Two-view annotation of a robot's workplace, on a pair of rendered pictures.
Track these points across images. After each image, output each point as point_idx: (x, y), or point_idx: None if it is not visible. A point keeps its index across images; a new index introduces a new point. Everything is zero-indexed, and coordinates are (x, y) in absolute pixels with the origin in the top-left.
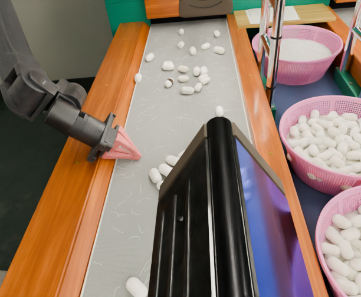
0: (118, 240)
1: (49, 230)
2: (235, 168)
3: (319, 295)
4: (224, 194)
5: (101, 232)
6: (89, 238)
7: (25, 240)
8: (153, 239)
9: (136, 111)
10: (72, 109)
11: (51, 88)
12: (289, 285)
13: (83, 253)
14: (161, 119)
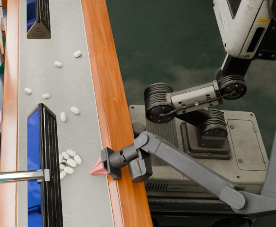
0: (88, 129)
1: (120, 125)
2: (36, 15)
3: (6, 106)
4: (38, 11)
5: (98, 132)
6: (102, 127)
7: (128, 120)
8: (72, 129)
9: (107, 224)
10: (126, 150)
11: (136, 141)
12: (30, 14)
13: (101, 120)
14: (84, 213)
